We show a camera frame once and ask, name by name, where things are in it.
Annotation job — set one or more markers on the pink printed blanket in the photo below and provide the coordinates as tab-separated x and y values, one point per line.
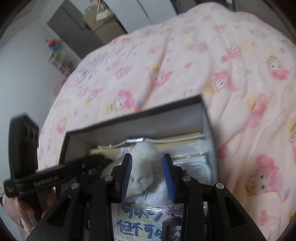
208	69

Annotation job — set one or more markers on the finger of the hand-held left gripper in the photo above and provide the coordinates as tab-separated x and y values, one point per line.
92	160

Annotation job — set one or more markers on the black cardboard box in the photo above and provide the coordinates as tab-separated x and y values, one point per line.
138	125

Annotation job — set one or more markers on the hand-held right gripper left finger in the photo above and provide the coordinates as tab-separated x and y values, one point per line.
126	176

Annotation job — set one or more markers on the brown cardboard carton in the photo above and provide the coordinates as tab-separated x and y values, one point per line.
106	27

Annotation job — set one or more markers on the clear plastic case blue print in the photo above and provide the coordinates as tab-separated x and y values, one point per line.
138	222

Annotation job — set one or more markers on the grey wardrobe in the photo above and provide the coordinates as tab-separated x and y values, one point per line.
67	25

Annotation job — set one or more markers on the person's left hand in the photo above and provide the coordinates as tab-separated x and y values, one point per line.
23	208

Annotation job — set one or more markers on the white plush toy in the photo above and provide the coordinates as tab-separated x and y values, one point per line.
143	166

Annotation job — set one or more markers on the red and blue toy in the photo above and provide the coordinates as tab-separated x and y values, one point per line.
53	45

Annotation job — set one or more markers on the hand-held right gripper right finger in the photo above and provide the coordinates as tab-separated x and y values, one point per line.
170	178

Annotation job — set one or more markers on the white wardrobe doors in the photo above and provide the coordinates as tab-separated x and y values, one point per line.
148	9

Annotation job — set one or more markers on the small shelf with trinkets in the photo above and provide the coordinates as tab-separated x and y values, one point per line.
61	63

